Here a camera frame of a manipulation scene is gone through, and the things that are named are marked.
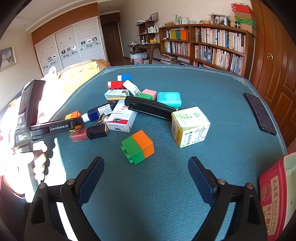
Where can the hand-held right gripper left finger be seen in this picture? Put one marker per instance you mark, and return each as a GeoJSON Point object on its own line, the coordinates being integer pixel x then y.
{"type": "Point", "coordinates": [92, 183]}

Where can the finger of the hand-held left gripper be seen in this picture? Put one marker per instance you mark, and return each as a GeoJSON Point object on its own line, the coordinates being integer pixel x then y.
{"type": "Point", "coordinates": [78, 124]}

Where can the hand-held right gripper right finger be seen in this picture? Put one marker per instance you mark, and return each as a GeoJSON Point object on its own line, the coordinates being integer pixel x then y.
{"type": "Point", "coordinates": [201, 183]}

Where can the small orange toy block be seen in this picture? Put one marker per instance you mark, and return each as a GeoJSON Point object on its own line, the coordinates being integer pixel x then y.
{"type": "Point", "coordinates": [72, 115]}

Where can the red lipstick with black cap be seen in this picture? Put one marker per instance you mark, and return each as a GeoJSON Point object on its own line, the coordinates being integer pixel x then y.
{"type": "Point", "coordinates": [90, 133]}

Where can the navy and white tube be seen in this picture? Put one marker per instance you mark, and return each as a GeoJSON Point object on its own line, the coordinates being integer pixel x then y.
{"type": "Point", "coordinates": [99, 112]}

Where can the white and red medicine box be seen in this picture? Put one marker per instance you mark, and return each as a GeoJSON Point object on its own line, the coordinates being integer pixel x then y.
{"type": "Point", "coordinates": [120, 120]}

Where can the red and white toy block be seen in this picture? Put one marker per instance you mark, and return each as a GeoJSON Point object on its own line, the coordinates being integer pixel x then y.
{"type": "Point", "coordinates": [114, 84]}

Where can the green and orange toy block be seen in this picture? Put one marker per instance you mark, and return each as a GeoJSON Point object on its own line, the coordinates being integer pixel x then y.
{"type": "Point", "coordinates": [138, 148]}

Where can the yellow-green carton box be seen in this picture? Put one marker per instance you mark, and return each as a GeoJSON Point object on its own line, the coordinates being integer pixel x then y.
{"type": "Point", "coordinates": [189, 125]}

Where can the white plastic tube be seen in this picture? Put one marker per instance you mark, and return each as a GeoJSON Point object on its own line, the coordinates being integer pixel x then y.
{"type": "Point", "coordinates": [130, 87]}

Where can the black comb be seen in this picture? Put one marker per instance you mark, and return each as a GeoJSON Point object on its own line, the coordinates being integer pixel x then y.
{"type": "Point", "coordinates": [148, 107]}

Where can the red tin box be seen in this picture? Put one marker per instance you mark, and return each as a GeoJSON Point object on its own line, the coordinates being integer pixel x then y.
{"type": "Point", "coordinates": [272, 197]}

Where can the teal plastic case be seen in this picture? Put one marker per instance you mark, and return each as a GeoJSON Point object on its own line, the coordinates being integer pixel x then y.
{"type": "Point", "coordinates": [168, 98]}

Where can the teal desktop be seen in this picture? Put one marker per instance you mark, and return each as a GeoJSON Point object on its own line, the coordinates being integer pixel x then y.
{"type": "Point", "coordinates": [161, 197]}

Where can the person's left hand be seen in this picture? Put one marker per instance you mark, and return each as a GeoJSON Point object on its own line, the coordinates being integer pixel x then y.
{"type": "Point", "coordinates": [39, 164]}

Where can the light blue small box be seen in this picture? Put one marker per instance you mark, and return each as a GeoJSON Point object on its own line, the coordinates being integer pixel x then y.
{"type": "Point", "coordinates": [115, 93]}

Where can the yellow blanket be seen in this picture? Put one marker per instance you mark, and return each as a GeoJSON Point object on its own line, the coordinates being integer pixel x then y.
{"type": "Point", "coordinates": [78, 74]}

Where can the blue and white toy block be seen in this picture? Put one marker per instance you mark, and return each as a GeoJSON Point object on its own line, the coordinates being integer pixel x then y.
{"type": "Point", "coordinates": [126, 77]}

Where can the white sliding wardrobe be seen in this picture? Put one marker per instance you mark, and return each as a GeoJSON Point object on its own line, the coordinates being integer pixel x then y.
{"type": "Point", "coordinates": [67, 41]}

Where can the pink and green toy block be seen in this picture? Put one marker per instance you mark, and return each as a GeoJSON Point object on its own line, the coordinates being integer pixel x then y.
{"type": "Point", "coordinates": [148, 93]}

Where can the pink waste bin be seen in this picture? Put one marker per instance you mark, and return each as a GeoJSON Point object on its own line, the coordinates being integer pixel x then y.
{"type": "Point", "coordinates": [138, 61]}

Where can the dark wooden inner door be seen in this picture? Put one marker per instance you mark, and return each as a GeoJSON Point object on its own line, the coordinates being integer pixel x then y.
{"type": "Point", "coordinates": [112, 41]}

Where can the black smartphone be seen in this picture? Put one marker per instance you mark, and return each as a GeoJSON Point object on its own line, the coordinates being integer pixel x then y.
{"type": "Point", "coordinates": [260, 113]}

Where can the wooden side desk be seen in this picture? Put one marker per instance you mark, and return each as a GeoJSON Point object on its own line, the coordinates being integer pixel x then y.
{"type": "Point", "coordinates": [148, 45]}

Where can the small wooden shelf unit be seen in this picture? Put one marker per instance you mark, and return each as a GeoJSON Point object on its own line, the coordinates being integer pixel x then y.
{"type": "Point", "coordinates": [141, 27]}

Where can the stack of magazines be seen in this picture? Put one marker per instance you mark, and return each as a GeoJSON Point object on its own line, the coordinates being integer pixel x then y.
{"type": "Point", "coordinates": [173, 59]}

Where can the brown wooden door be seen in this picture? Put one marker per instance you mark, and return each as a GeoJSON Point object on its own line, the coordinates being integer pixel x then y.
{"type": "Point", "coordinates": [272, 81]}

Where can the clear glass bottle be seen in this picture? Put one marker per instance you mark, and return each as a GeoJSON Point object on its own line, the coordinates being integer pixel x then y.
{"type": "Point", "coordinates": [176, 20]}

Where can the brass door knob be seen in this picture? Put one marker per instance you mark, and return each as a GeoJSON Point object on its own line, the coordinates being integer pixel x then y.
{"type": "Point", "coordinates": [269, 56]}

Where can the wooden bookshelf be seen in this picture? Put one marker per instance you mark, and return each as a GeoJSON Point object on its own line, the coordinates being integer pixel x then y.
{"type": "Point", "coordinates": [192, 34]}

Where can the rows of books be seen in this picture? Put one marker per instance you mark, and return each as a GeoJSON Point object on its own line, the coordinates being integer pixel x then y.
{"type": "Point", "coordinates": [219, 37]}

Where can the cardboard box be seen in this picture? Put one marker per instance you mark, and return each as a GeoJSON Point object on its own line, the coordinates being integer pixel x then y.
{"type": "Point", "coordinates": [248, 30]}

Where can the white yarn ball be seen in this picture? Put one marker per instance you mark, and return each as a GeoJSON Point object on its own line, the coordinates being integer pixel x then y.
{"type": "Point", "coordinates": [232, 20]}

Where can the green gift box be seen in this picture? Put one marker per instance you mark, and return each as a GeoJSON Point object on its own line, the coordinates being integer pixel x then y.
{"type": "Point", "coordinates": [246, 22]}

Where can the tan gift box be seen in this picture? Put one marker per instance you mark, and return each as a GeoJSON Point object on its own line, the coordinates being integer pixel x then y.
{"type": "Point", "coordinates": [245, 15]}

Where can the red gift box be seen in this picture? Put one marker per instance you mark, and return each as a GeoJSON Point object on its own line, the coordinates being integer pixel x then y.
{"type": "Point", "coordinates": [242, 8]}

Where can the framed wall picture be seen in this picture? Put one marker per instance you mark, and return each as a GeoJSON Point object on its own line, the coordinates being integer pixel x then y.
{"type": "Point", "coordinates": [7, 58]}

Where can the small photo frame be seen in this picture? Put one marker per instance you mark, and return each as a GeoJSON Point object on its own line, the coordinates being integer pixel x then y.
{"type": "Point", "coordinates": [154, 16]}

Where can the film strip photo frame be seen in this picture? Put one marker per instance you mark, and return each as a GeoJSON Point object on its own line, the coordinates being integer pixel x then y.
{"type": "Point", "coordinates": [220, 19]}

